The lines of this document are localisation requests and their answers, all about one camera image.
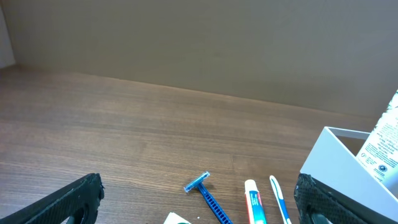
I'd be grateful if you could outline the green white soap packet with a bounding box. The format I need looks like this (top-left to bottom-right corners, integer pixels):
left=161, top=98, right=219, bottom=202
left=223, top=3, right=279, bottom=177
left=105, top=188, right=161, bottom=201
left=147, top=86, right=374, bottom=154
left=164, top=212, right=191, bottom=224

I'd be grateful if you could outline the teal white toothpaste tube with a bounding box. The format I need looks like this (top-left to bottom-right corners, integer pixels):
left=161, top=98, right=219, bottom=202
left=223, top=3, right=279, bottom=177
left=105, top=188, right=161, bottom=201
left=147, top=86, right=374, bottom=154
left=244, top=179, right=267, bottom=224

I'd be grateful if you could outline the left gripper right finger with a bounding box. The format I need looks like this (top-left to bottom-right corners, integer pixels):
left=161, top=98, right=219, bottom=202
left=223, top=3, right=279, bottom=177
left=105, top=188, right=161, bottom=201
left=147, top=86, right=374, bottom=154
left=294, top=174, right=389, bottom=224

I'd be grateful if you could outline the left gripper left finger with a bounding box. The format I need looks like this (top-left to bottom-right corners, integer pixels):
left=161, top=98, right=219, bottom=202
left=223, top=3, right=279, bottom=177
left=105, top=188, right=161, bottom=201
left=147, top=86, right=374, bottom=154
left=1, top=173, right=104, bottom=224

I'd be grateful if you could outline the blue white toothbrush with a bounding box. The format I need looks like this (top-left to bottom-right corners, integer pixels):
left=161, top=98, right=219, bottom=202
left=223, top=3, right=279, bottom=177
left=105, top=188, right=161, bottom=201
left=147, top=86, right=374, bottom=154
left=269, top=175, right=292, bottom=224

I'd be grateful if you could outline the blue disposable razor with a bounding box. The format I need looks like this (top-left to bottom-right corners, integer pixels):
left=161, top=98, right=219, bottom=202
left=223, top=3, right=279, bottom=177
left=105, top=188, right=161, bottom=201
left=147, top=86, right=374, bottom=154
left=183, top=171, right=233, bottom=224

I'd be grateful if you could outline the white green-leaf lotion tube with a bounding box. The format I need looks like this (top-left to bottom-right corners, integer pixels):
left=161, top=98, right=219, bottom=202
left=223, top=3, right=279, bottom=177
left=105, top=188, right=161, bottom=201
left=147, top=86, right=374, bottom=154
left=356, top=94, right=398, bottom=196

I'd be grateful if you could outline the white open cardboard box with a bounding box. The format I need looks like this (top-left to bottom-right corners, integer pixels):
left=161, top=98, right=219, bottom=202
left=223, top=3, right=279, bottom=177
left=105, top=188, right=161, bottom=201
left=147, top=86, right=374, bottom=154
left=300, top=126, right=397, bottom=223

